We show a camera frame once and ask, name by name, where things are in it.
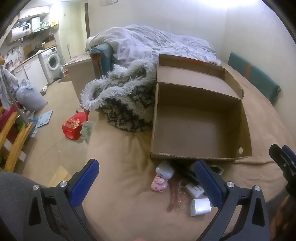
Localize flat bathroom scale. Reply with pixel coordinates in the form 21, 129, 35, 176
35, 110, 53, 128

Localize person's right hand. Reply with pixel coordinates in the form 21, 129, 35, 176
269, 195, 296, 241

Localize cardboard box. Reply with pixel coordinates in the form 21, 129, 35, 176
150, 54, 252, 161

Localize white earbuds case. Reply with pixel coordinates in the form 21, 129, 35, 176
155, 160, 175, 180

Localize white washing machine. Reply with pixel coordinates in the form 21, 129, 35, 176
38, 46, 62, 85

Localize fluffy white and black blanket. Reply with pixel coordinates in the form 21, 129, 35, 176
80, 57, 158, 133

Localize teal pillow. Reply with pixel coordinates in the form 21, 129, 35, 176
90, 43, 116, 79

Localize white kitchen cabinet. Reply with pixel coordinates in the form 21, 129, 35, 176
10, 56, 49, 90

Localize red bag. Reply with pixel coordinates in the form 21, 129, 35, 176
62, 111, 89, 141

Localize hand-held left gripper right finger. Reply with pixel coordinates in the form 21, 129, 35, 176
194, 160, 271, 241

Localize translucent pink hair claw clip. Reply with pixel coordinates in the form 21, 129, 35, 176
167, 173, 186, 212

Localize white charger plug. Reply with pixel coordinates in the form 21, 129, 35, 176
190, 197, 211, 217

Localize pale green plastic bag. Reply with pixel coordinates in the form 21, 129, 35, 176
80, 121, 95, 143

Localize white water heater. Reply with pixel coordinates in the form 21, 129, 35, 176
6, 22, 33, 44

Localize white wall cabinet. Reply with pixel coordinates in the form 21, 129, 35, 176
20, 6, 50, 19

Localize teal headboard cushion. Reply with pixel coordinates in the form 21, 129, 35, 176
227, 51, 281, 106

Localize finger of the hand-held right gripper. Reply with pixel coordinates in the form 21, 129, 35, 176
269, 144, 296, 186
282, 145, 296, 168

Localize small pink figurine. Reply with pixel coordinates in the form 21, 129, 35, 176
151, 176, 168, 193

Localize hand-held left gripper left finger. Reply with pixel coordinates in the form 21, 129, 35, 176
22, 159, 100, 241

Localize beige bedside cabinet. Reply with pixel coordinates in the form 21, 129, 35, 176
63, 54, 97, 105

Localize small white labelled box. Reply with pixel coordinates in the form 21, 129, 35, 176
185, 182, 205, 198

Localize hanging clothes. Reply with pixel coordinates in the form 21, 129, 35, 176
0, 67, 19, 109

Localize white duvet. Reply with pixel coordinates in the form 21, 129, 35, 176
85, 24, 222, 70

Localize grey plastic bag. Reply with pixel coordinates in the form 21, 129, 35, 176
16, 78, 48, 113

